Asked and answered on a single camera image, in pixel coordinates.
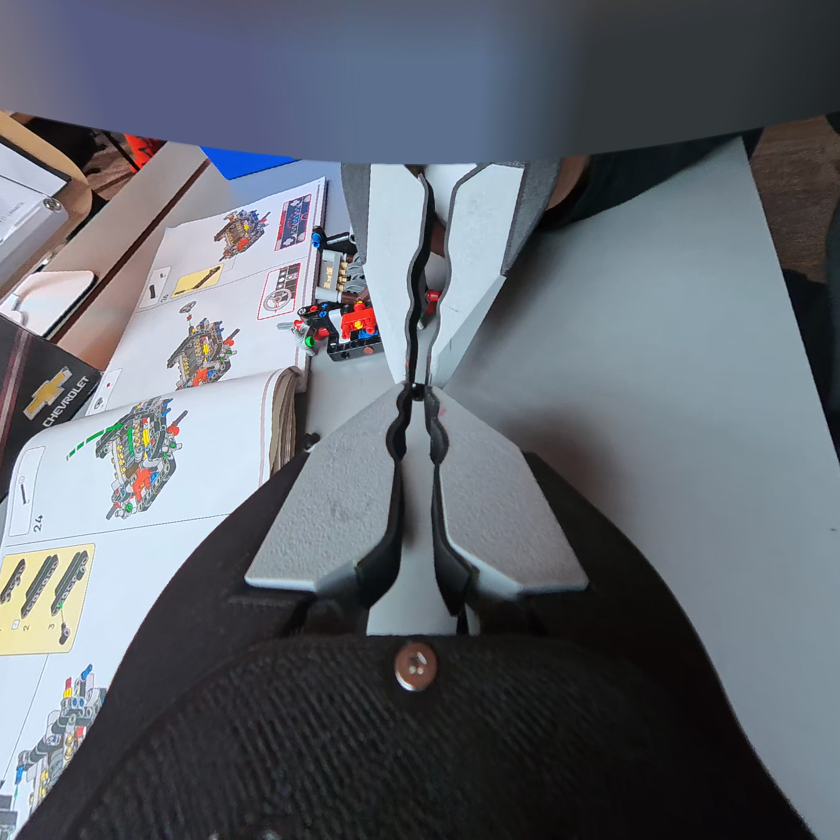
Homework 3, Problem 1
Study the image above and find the person's right forearm black sleeve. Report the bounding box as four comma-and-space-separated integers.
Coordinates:
538, 128, 765, 231

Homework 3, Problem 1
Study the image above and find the white flat plate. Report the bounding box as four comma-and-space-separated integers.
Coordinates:
0, 269, 99, 339

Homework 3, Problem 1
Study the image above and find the lego car assembly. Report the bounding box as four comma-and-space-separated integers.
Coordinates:
279, 226, 447, 363

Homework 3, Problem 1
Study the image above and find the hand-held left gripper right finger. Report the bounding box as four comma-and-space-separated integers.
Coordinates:
423, 386, 590, 616

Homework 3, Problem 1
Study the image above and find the person's dark trouser leg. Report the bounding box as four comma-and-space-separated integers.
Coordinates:
784, 210, 840, 467

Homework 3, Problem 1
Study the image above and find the blue flat object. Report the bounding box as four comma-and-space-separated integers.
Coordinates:
200, 146, 299, 179

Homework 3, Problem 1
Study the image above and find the lego set cardboard box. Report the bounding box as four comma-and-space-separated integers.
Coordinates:
0, 315, 102, 500

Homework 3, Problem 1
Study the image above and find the open lego instruction booklet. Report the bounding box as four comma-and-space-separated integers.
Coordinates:
0, 176, 329, 840

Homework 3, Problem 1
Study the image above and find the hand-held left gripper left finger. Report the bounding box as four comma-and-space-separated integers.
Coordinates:
244, 382, 414, 610

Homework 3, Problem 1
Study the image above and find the person's right hand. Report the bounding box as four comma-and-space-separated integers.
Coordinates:
545, 156, 595, 214

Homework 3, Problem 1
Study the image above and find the white metal box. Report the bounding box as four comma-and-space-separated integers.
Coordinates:
0, 134, 70, 277

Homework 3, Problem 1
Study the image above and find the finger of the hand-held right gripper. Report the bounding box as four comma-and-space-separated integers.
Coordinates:
425, 163, 527, 387
367, 163, 434, 384

